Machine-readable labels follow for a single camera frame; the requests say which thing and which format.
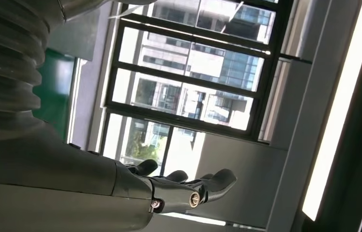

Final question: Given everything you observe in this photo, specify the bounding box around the black framed window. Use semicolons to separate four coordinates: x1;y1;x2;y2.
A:
99;0;294;177

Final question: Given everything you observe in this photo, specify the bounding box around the long white ceiling light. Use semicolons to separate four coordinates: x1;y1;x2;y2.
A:
302;0;362;222

